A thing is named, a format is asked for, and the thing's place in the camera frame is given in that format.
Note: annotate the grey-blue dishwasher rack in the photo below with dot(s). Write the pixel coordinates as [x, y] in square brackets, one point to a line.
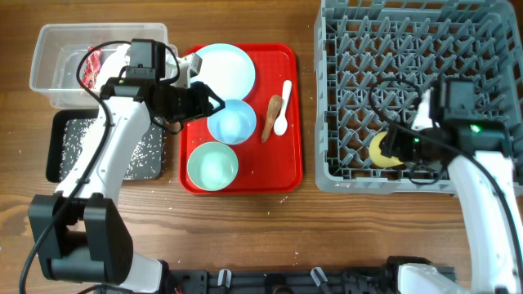
[385, 47]

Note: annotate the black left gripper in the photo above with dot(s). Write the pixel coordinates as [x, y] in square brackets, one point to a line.
[201, 104]

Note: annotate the crumpled white tissue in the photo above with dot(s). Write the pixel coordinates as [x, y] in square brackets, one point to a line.
[114, 63]

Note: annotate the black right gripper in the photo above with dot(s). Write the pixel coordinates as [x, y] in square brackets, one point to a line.
[395, 144]

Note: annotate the brown wooden stick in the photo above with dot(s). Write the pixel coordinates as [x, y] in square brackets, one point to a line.
[274, 107]

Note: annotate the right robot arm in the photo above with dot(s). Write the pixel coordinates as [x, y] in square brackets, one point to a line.
[476, 154]

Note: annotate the clear plastic waste bin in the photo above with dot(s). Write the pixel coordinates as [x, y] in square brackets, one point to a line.
[60, 48]

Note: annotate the red snack wrapper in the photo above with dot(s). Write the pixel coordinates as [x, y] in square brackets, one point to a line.
[92, 69]

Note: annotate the pale green bowl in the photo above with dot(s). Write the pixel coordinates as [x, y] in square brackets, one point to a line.
[212, 166]

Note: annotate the red plastic tray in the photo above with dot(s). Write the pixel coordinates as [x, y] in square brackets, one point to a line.
[271, 167]

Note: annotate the light blue bowl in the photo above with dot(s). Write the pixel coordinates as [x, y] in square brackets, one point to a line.
[234, 124]

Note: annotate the white plastic spoon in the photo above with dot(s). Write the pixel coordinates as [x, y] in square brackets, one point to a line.
[281, 123]

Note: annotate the yellow plastic cup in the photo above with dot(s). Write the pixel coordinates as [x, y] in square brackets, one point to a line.
[376, 156]

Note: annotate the white rice pile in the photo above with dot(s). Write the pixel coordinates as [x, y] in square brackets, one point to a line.
[145, 162]

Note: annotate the light blue plate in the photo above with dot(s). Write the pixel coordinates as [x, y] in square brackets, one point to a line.
[227, 70]

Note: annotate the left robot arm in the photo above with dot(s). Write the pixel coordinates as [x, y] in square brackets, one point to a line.
[79, 235]

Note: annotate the black food waste tray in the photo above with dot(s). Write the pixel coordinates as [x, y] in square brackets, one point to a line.
[57, 131]

